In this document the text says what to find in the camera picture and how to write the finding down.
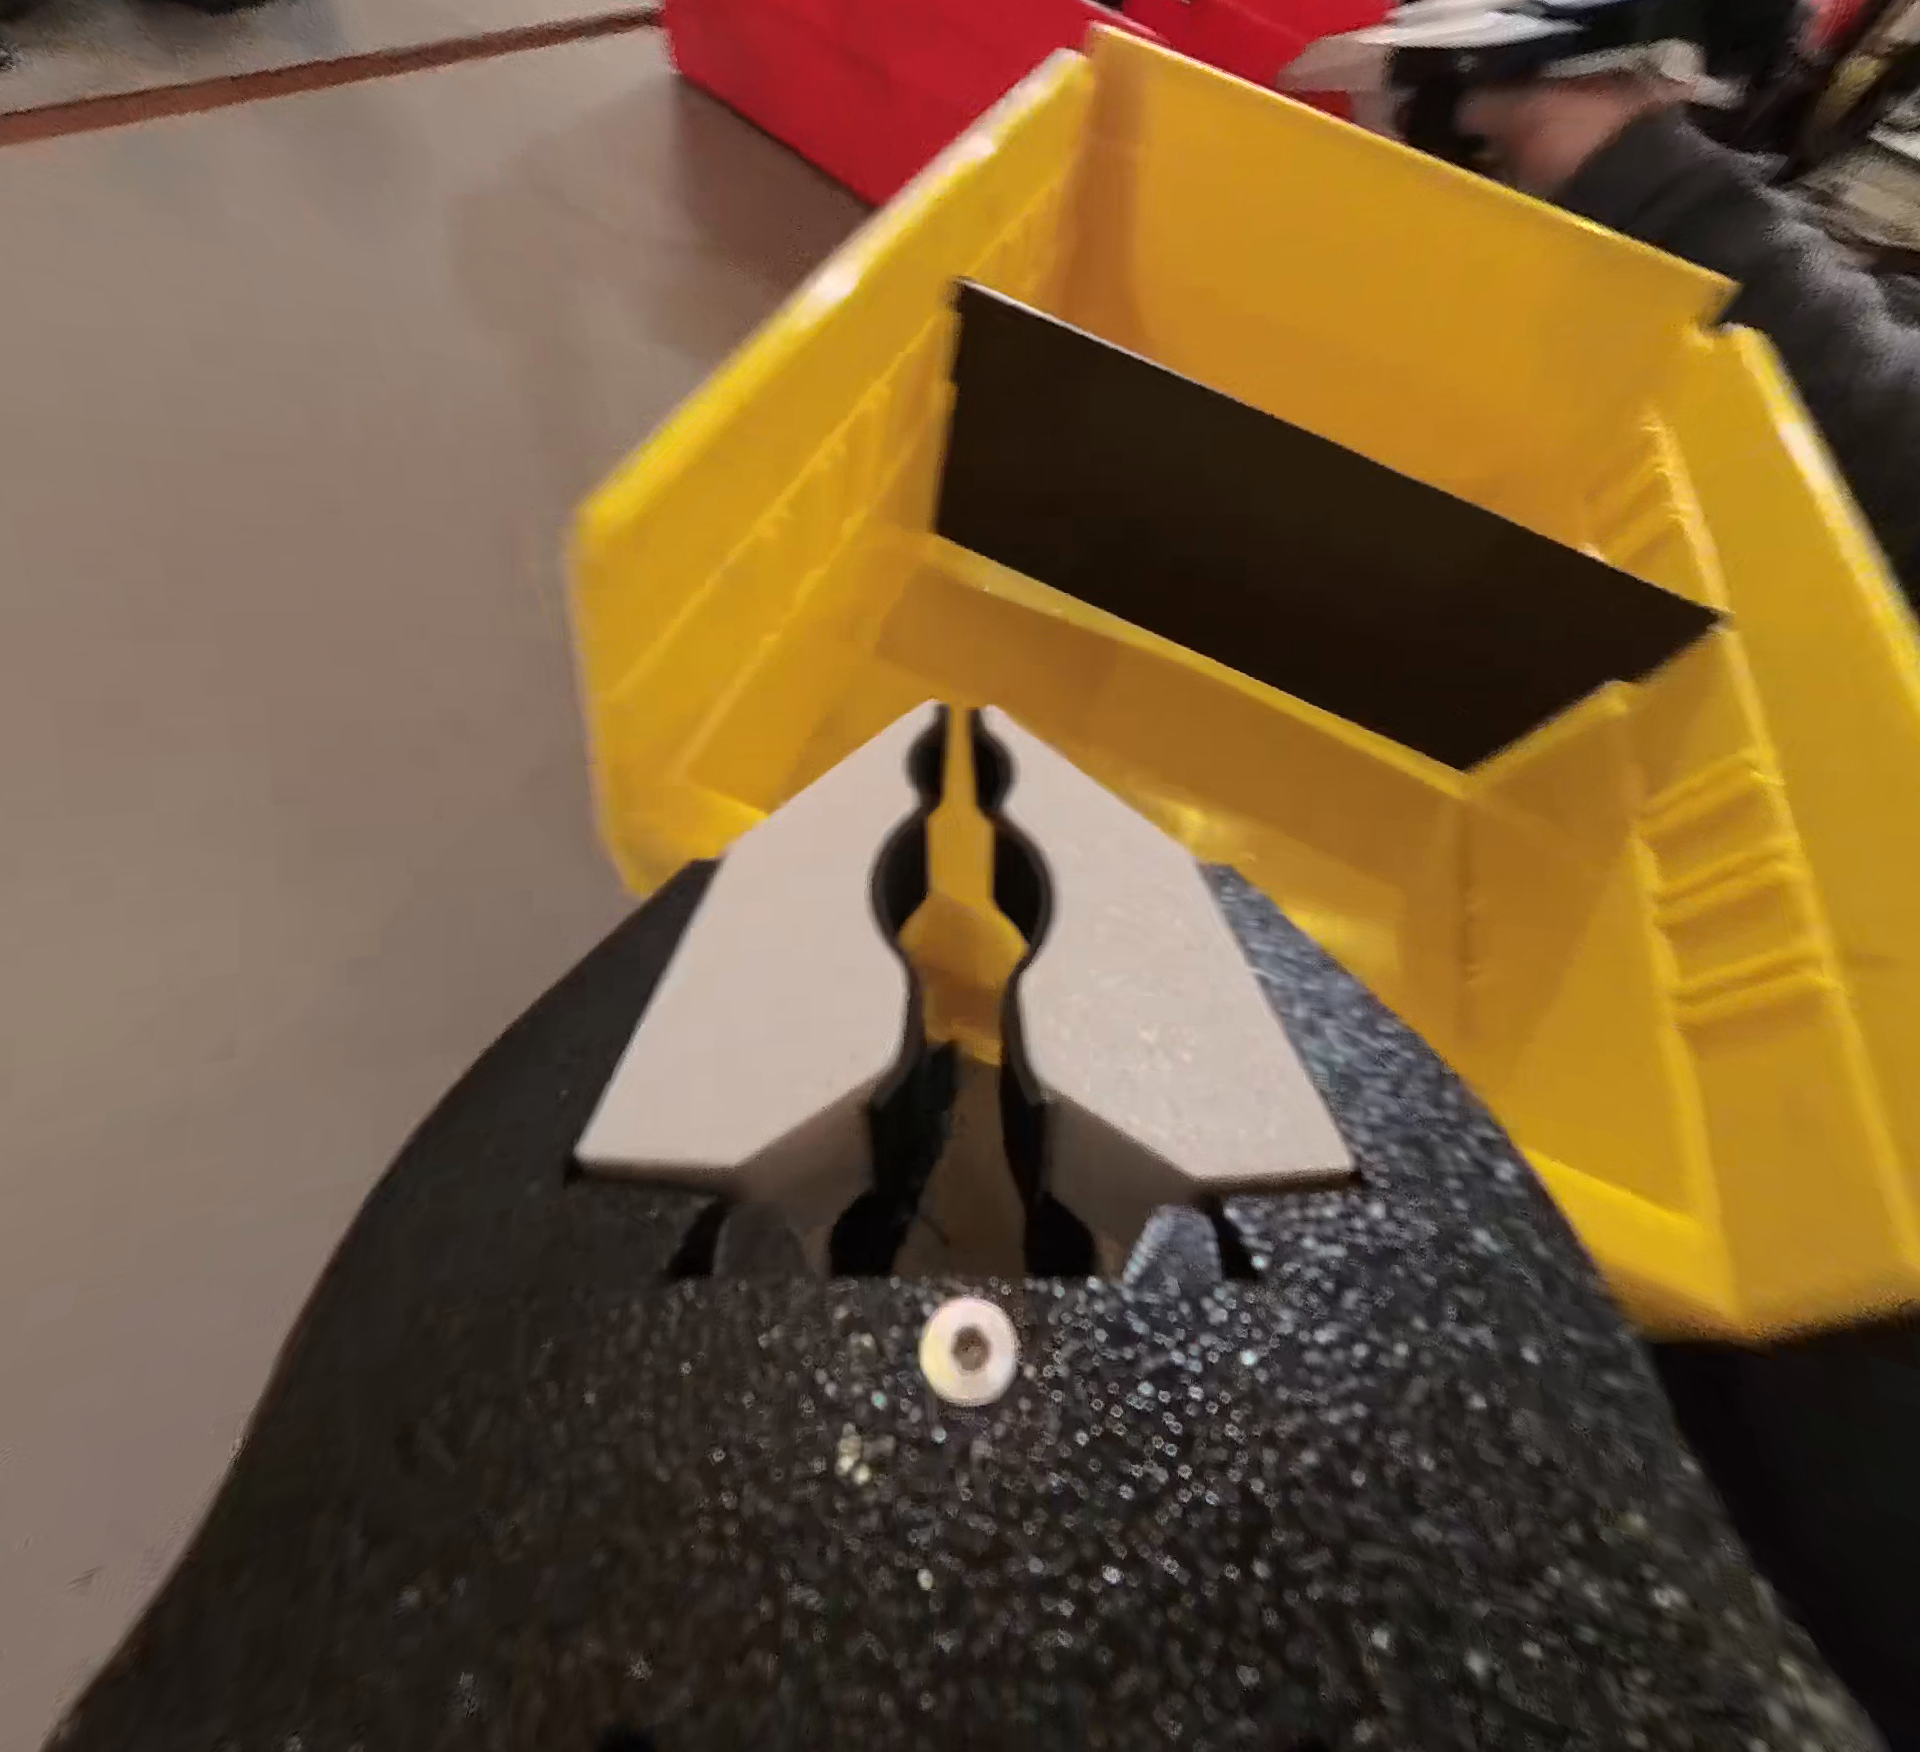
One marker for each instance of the person's right forearm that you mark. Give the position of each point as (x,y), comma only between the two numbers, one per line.
(1769,266)

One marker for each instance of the black bin divider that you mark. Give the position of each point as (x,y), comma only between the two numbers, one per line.
(1275,522)

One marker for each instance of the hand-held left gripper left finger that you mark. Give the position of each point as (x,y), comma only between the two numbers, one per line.
(736,1016)

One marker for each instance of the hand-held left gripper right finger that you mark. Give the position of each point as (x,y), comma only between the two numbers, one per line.
(1185,1033)

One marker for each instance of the person's right hand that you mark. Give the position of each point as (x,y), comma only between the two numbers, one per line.
(1524,140)

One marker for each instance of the yellow plastic bin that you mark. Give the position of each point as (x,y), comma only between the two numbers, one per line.
(1350,283)

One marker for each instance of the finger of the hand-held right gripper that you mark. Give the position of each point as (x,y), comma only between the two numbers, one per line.
(1410,34)

